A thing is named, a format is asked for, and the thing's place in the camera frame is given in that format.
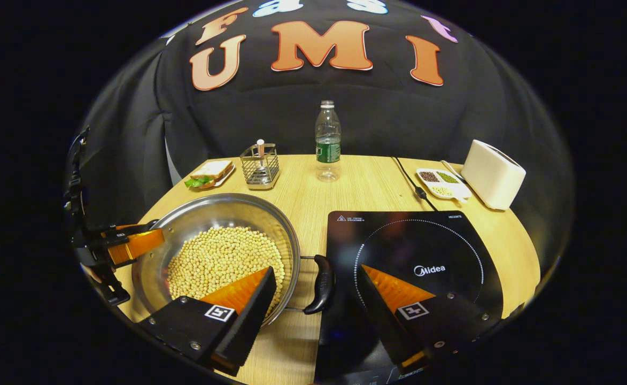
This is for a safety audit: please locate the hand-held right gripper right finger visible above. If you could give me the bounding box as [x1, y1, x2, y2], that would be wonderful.
[356, 265, 501, 375]

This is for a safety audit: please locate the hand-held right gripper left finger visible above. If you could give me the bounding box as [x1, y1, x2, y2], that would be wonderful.
[134, 266, 277, 376]

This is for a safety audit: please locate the black induction cooktop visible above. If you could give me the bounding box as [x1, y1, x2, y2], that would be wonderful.
[313, 210, 505, 385]

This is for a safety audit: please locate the pile of yellow soybeans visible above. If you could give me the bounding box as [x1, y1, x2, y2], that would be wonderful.
[166, 226, 286, 316]

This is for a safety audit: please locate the wire mesh utensil holder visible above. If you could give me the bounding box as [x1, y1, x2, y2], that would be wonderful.
[239, 142, 281, 191]

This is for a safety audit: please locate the sandwich on white plate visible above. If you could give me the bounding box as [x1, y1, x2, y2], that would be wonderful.
[184, 159, 235, 190]

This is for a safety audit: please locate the clear plastic water bottle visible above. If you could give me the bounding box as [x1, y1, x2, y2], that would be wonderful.
[315, 100, 342, 182]

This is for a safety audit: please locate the thin grey cable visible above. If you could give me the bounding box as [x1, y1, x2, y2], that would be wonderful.
[440, 159, 467, 183]

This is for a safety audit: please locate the black power cable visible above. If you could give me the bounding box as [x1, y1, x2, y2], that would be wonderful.
[391, 156, 438, 212]

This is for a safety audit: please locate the steel pot with black handle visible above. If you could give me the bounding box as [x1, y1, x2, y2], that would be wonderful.
[131, 192, 338, 327]

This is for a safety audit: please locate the black backdrop cloth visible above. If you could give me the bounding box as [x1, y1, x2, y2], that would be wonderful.
[75, 0, 576, 273]

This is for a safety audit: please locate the white divided dish of beans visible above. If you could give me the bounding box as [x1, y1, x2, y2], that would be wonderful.
[416, 168, 473, 203]

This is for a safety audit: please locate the white toaster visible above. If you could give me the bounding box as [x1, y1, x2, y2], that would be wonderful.
[461, 140, 527, 211]

